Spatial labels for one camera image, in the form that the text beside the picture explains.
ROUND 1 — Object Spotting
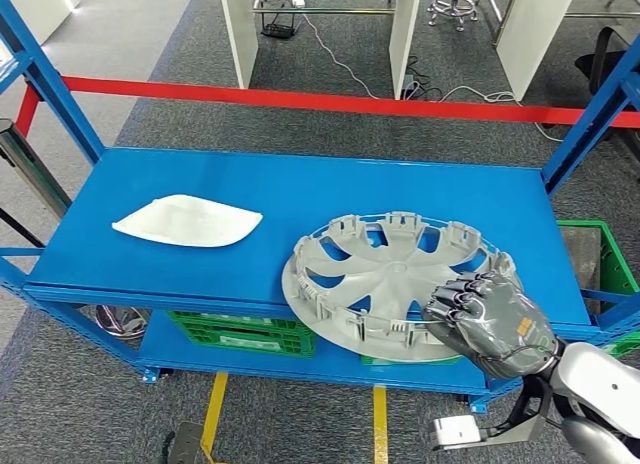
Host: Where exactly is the grey plastic wheel hubcap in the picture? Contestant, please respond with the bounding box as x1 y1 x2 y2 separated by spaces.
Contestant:
281 211 518 364

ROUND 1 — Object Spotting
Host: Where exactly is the white plastic trim part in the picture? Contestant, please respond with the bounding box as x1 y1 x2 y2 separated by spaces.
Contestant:
110 193 264 249

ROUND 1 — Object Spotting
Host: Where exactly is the black cable bundle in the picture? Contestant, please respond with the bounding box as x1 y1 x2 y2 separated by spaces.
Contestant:
402 55 445 103

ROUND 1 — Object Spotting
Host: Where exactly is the white office desk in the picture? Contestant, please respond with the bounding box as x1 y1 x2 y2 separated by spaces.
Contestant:
494 0 640 103
218 0 423 101

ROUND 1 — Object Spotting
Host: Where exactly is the black office chair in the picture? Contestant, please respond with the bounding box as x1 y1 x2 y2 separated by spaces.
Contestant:
574 26 640 144

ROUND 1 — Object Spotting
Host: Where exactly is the chrome base stool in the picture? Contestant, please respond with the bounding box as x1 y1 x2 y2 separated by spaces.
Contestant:
427 0 479 33

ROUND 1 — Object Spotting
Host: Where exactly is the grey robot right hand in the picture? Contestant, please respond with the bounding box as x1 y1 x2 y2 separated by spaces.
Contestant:
422 270 560 381

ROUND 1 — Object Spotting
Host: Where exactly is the white cabinet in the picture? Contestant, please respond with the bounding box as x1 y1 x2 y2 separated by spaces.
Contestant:
0 0 82 46

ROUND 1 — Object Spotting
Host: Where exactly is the blue metal shelf rack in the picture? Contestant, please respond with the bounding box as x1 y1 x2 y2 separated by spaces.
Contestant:
0 0 640 416

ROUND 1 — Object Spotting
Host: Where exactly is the red barrier belt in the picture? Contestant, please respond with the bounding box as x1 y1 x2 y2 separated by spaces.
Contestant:
14 75 640 139

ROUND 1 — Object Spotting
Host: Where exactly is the white floor cable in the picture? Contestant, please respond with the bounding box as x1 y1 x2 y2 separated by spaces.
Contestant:
300 7 381 101
437 83 566 144

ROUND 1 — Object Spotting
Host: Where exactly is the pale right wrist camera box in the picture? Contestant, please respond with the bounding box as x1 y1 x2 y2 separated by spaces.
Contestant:
429 414 484 452

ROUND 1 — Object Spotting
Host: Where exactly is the chrome barrier stanchion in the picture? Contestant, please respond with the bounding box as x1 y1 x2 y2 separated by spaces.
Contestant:
0 118 151 341

